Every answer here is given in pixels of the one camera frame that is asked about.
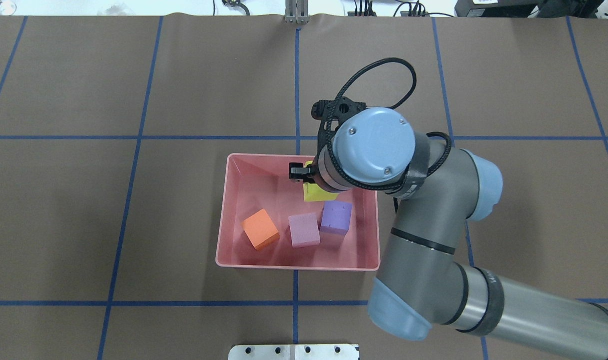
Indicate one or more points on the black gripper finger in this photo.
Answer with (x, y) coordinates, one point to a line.
(296, 171)

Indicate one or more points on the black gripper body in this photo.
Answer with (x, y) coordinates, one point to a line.
(298, 172)

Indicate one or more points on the yellow foam block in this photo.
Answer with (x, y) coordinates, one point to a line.
(314, 193)

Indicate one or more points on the purple foam block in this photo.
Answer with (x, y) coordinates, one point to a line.
(336, 217)

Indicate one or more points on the pink foam block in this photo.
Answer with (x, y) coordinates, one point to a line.
(304, 230)

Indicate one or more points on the orange foam block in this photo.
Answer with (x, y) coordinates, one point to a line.
(260, 230)

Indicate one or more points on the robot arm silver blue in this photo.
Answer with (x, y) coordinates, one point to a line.
(438, 188)

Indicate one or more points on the pink plastic bin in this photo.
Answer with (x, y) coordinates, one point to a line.
(254, 182)

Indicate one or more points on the black box with label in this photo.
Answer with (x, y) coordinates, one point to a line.
(495, 9)

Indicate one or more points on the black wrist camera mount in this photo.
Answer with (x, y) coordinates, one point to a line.
(332, 114)

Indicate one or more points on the aluminium frame post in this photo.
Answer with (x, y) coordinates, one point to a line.
(297, 12)

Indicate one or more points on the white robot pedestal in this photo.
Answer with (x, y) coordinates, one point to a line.
(322, 351)

